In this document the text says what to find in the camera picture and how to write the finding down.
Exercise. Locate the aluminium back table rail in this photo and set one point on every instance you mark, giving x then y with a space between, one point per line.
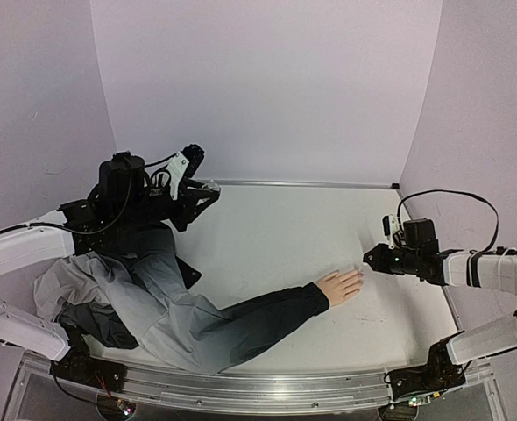
302 184

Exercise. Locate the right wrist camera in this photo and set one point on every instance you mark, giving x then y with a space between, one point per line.
393 231

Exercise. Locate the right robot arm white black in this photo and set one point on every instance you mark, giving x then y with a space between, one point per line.
412 248

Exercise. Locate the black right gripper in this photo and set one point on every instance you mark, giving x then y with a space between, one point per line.
384 258

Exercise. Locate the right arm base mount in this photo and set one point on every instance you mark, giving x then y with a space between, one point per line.
437 375

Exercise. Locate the mannequin hand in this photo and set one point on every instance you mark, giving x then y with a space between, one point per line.
339 287

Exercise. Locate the aluminium front rail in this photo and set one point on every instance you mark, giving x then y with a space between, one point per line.
250 394

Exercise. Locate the clear nail polish bottle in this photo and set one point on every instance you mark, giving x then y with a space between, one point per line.
211 186

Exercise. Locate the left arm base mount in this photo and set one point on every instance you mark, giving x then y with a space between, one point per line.
79 367

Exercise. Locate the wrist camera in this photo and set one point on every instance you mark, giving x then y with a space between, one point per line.
393 231
183 165

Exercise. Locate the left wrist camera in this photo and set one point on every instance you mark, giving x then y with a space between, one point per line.
183 165

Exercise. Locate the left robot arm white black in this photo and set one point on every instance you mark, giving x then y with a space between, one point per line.
125 196

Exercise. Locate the grey black jacket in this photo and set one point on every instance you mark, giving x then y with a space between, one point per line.
132 294

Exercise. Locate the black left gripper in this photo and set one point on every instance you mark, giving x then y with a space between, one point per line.
190 198

